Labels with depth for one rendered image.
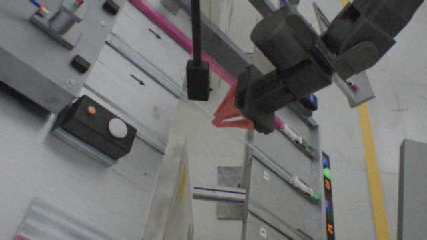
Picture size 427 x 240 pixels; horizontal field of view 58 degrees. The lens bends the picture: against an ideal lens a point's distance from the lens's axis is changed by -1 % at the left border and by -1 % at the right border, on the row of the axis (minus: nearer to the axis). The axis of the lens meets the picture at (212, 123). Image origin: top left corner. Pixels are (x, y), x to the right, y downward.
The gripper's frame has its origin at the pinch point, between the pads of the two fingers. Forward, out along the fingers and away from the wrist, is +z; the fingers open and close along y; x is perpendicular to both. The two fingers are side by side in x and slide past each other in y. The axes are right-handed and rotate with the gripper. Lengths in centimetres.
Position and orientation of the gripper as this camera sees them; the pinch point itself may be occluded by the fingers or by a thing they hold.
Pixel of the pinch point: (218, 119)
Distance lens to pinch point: 65.6
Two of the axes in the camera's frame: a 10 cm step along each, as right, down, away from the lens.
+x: 6.7, 5.5, 4.9
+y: -1.3, 7.4, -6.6
